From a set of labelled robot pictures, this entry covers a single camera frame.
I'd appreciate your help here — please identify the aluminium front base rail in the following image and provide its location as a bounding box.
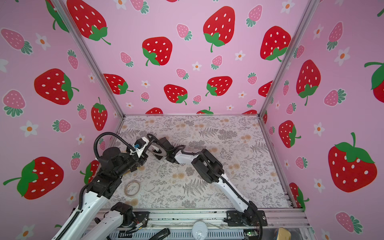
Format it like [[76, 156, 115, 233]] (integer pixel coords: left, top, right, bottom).
[[109, 208, 316, 240]]

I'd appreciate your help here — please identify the black handle front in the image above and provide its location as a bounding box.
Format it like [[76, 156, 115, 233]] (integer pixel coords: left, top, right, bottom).
[[149, 228, 171, 240]]

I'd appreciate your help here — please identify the white round knob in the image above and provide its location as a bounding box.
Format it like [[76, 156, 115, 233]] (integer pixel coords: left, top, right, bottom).
[[192, 221, 208, 240]]

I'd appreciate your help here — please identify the aluminium corner post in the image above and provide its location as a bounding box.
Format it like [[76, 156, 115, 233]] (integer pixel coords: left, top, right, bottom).
[[52, 0, 125, 119], [259, 0, 320, 118]]

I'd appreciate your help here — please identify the aluminium left rear corner post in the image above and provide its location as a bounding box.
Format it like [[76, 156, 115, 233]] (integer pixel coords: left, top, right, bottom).
[[52, 0, 125, 119]]

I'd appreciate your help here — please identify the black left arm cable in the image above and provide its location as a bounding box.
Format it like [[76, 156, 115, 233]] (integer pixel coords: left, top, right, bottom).
[[93, 131, 134, 163]]

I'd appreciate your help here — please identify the tan object front right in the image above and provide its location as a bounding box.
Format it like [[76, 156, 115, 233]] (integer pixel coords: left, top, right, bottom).
[[274, 228, 292, 240]]

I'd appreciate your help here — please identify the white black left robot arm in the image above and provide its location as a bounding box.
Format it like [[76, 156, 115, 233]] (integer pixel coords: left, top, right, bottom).
[[53, 140, 148, 240]]

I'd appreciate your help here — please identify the aluminium right rear corner post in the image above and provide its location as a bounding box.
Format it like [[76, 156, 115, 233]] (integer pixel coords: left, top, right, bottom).
[[259, 0, 320, 118]]

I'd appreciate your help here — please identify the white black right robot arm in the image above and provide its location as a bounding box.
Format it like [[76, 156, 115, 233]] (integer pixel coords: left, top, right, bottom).
[[151, 138, 268, 228]]

